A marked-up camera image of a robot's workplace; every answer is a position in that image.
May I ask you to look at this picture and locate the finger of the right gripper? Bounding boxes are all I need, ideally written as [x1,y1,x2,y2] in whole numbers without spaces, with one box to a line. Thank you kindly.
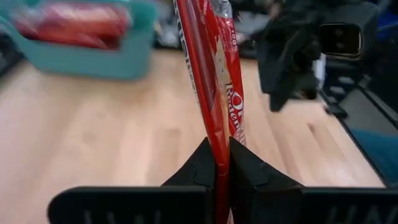
[288,55,321,100]
[257,30,290,112]

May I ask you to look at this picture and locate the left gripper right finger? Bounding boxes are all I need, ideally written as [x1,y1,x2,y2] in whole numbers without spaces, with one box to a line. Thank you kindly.
[229,136,398,224]

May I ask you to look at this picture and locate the teal plastic basket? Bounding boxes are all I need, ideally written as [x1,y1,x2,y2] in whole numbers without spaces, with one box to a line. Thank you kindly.
[0,0,158,81]

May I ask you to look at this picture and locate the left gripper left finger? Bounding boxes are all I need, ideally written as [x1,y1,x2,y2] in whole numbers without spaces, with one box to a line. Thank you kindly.
[48,136,217,224]

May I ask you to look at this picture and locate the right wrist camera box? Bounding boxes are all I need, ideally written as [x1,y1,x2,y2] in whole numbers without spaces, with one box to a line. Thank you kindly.
[318,23,363,60]

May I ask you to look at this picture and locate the red popcorn bag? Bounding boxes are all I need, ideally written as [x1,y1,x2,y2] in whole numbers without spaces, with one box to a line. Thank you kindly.
[172,0,247,224]
[40,2,130,35]
[12,15,109,50]

